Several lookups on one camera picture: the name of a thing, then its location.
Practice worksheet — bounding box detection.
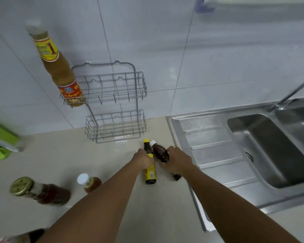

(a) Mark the person's left hand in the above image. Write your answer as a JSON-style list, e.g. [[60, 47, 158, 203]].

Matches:
[[133, 148, 155, 171]]

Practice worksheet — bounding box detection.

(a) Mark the person's right hand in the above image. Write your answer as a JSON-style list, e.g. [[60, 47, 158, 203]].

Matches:
[[159, 146, 194, 175]]

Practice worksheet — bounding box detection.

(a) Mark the brown bottle white cap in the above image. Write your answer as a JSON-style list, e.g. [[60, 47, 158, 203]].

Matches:
[[149, 140, 170, 163]]

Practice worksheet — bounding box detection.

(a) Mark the dark sauce bottle yellow label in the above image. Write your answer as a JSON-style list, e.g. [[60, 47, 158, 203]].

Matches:
[[143, 139, 157, 185]]

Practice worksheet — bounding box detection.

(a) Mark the person's left forearm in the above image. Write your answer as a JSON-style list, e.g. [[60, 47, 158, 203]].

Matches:
[[37, 160, 150, 243]]

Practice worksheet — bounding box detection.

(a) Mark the person's right forearm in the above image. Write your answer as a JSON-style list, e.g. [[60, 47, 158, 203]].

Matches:
[[176, 163, 302, 243]]

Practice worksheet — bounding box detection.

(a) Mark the small amber bottle white cap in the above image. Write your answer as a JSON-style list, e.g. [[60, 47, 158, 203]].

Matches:
[[77, 173, 102, 194]]

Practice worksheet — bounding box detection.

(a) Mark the stainless steel sink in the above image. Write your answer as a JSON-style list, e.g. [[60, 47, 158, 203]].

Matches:
[[167, 97, 304, 232]]

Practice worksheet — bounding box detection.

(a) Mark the brown sauce bottle gold lid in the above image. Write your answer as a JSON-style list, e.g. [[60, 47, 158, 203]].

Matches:
[[10, 177, 71, 207]]

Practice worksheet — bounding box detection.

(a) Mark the tall tan sauce bottle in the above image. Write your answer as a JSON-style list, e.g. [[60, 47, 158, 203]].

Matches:
[[25, 20, 86, 108]]

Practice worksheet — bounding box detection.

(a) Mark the metal faucet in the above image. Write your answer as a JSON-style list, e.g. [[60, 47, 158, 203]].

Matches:
[[267, 77, 304, 113]]

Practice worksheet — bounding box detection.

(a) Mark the green plastic container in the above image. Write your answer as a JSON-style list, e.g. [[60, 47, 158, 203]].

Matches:
[[0, 117, 21, 161]]

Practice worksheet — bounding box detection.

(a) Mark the grey two-tier wire rack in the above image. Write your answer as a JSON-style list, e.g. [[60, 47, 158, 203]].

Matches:
[[60, 60, 148, 144]]

